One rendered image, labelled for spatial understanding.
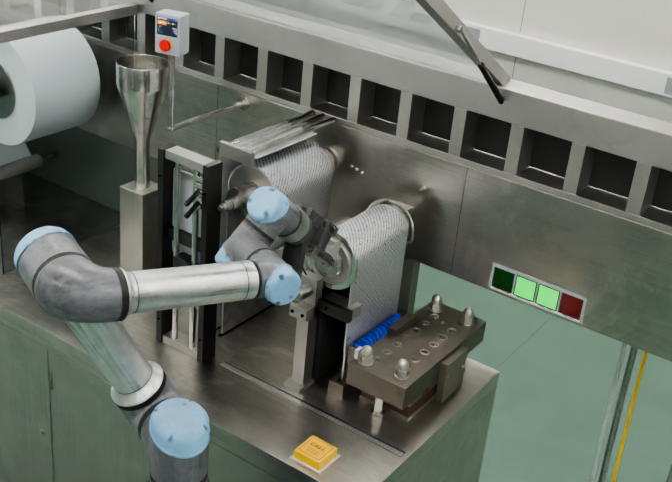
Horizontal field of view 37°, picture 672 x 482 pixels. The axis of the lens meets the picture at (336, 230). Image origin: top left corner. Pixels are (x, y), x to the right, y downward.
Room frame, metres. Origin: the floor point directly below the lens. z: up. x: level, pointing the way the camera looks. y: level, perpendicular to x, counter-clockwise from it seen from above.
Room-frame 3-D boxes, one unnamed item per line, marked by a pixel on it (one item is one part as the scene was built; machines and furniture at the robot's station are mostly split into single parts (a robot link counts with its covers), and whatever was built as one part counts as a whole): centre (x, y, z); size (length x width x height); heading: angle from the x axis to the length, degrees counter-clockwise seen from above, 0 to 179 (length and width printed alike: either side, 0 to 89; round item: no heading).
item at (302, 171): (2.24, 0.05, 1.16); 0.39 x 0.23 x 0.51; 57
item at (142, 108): (2.54, 0.55, 1.18); 0.14 x 0.14 x 0.57
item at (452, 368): (2.06, -0.32, 0.96); 0.10 x 0.03 x 0.11; 147
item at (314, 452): (1.78, 0.00, 0.91); 0.07 x 0.07 x 0.02; 57
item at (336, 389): (2.14, -0.11, 0.92); 0.28 x 0.04 x 0.04; 147
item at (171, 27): (2.39, 0.45, 1.66); 0.07 x 0.07 x 0.10; 72
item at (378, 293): (2.13, -0.11, 1.11); 0.23 x 0.01 x 0.18; 147
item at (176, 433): (1.59, 0.27, 1.07); 0.13 x 0.12 x 0.14; 34
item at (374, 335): (2.12, -0.13, 1.03); 0.21 x 0.04 x 0.03; 147
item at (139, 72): (2.54, 0.55, 1.50); 0.14 x 0.14 x 0.06
